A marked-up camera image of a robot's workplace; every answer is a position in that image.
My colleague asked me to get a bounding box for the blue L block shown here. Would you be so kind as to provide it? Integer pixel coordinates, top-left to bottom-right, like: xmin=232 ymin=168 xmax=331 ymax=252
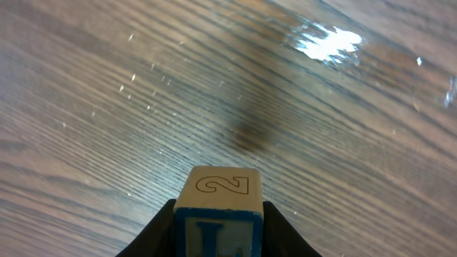
xmin=174 ymin=166 xmax=264 ymax=257

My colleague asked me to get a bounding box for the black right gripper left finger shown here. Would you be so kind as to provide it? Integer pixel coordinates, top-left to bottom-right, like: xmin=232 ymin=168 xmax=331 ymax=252
xmin=116 ymin=199 xmax=176 ymax=257

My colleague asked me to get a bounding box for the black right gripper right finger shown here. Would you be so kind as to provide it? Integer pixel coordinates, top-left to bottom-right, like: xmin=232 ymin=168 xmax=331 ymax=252
xmin=262 ymin=201 xmax=322 ymax=257

